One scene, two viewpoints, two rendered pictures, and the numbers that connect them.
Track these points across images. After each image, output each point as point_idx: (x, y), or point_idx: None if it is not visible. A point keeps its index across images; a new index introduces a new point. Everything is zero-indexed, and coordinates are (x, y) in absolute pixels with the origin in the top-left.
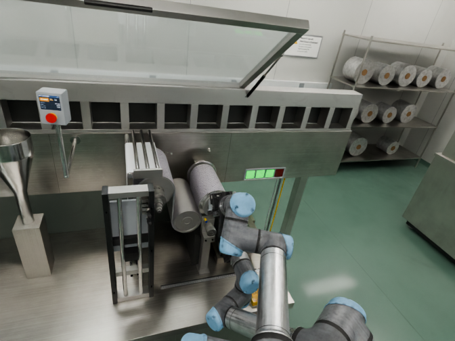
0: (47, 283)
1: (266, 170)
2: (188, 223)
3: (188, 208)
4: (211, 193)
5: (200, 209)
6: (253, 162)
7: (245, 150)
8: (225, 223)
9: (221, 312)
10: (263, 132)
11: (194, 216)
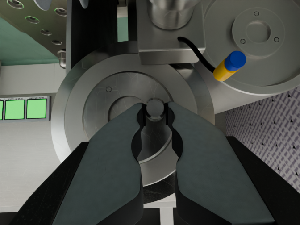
0: None
1: (2, 118)
2: (250, 21)
3: (248, 99)
4: (164, 189)
5: (203, 98)
6: (34, 136)
7: (56, 163)
8: None
9: None
10: (22, 204)
11: (224, 56)
